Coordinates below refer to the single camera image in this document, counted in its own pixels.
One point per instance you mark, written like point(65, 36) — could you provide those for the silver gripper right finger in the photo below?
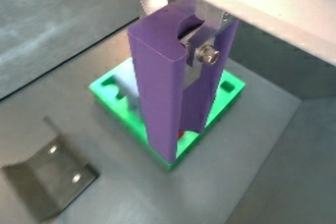
point(199, 40)

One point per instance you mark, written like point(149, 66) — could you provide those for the purple arch block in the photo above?
point(173, 107)

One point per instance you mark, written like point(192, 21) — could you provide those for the green shape sorter board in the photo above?
point(108, 94)

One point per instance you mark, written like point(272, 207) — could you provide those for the red hexagonal block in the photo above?
point(180, 135)

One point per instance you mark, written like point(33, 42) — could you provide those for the black angled bracket stand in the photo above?
point(52, 177)

